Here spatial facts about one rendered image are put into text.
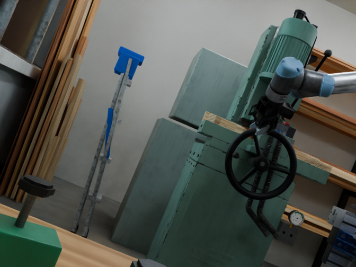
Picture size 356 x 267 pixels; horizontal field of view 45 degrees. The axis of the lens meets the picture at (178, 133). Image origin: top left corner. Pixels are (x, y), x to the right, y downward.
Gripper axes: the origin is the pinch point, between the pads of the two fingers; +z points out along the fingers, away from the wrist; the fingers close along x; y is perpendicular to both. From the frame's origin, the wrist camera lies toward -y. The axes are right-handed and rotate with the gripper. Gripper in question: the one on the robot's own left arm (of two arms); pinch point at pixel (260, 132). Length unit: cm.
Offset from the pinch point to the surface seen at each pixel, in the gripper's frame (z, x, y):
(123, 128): 206, -177, -38
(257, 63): 19, -54, -42
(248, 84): 27, -47, -36
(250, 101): 26, -36, -29
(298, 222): 35.0, 26.5, -16.9
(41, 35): 86, -182, 36
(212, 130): 20.4, -20.9, 3.6
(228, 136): 21.1, -15.9, -2.0
